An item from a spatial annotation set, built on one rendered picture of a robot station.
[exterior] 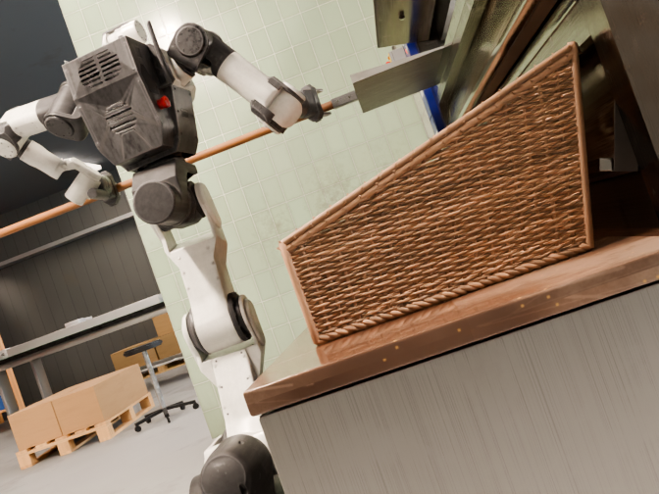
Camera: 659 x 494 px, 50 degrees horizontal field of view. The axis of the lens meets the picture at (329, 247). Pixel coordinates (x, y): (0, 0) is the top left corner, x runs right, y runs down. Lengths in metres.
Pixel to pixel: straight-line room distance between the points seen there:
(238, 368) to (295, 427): 1.18
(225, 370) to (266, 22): 2.32
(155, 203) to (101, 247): 9.81
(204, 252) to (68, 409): 3.73
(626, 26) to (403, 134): 2.79
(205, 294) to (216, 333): 0.11
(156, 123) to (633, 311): 1.38
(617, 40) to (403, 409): 0.52
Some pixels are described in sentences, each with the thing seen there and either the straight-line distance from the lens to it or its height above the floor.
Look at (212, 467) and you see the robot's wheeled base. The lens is 1.70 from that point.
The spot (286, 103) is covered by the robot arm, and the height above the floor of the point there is 1.13.
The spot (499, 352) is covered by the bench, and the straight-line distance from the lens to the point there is 0.79.
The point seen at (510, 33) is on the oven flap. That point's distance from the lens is 1.24.
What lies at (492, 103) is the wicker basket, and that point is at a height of 0.81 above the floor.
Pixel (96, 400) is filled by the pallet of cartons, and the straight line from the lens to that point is 5.52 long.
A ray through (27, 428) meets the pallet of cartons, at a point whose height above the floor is 0.27.
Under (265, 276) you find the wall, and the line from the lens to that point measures 3.73.
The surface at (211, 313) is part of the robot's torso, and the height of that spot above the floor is 0.66.
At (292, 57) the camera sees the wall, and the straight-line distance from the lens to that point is 3.82.
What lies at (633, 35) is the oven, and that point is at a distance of 0.97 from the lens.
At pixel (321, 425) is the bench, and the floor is 0.52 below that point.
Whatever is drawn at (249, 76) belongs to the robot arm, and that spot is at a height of 1.22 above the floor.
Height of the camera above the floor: 0.69
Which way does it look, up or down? 1 degrees up
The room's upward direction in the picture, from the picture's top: 20 degrees counter-clockwise
